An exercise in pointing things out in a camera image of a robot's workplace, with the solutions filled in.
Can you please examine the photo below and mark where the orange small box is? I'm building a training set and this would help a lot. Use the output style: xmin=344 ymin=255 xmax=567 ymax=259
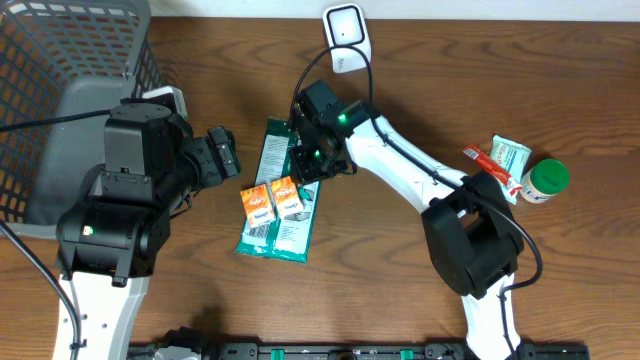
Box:
xmin=269 ymin=176 xmax=304 ymax=219
xmin=240 ymin=184 xmax=276 ymax=229

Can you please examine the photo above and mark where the green 3M package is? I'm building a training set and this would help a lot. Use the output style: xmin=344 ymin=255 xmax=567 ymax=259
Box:
xmin=236 ymin=118 xmax=320 ymax=263

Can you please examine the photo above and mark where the red tube packet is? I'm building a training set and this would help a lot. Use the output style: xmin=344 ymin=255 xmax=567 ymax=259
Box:
xmin=463 ymin=144 xmax=522 ymax=195

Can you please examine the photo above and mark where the mint green wipes packet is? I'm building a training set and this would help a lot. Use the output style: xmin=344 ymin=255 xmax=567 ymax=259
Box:
xmin=489 ymin=135 xmax=532 ymax=183

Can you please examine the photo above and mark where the green lid small jar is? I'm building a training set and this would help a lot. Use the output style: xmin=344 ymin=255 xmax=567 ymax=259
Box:
xmin=520 ymin=159 xmax=570 ymax=204

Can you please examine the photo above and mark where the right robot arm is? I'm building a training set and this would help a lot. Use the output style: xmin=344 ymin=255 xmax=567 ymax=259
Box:
xmin=289 ymin=81 xmax=524 ymax=359

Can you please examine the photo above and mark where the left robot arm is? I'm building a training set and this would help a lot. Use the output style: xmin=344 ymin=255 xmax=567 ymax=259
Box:
xmin=53 ymin=102 xmax=240 ymax=359

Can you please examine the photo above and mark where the white barcode scanner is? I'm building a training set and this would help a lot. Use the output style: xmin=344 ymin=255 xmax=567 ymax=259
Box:
xmin=322 ymin=3 xmax=372 ymax=74

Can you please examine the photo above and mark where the dark grey plastic basket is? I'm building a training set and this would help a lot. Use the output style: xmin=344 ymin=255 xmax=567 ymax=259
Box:
xmin=1 ymin=0 xmax=165 ymax=240

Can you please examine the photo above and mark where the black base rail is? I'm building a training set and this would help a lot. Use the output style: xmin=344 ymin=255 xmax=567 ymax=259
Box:
xmin=127 ymin=327 xmax=591 ymax=360

